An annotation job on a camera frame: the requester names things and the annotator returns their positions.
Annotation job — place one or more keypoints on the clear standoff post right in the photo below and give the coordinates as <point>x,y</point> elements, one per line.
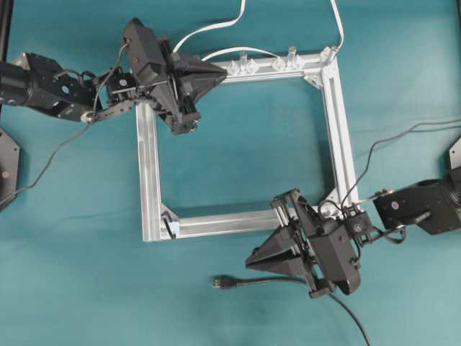
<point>291,55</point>

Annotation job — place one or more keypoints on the black vertical rail left edge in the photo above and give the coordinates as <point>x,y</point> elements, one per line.
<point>6,11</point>

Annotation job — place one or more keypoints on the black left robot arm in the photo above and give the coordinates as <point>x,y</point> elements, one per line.
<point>41,84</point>

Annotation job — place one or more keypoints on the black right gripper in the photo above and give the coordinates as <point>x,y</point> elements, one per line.
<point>308,245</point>

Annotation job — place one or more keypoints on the clear standoff post middle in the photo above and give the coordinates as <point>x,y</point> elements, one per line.
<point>243,62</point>

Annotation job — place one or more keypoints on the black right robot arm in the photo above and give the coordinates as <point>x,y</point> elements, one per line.
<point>433,205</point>

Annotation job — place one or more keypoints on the clear standoff post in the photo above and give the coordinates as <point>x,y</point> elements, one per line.
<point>291,55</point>
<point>243,62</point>

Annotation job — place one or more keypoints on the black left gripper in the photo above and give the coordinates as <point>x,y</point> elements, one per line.
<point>170,88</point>

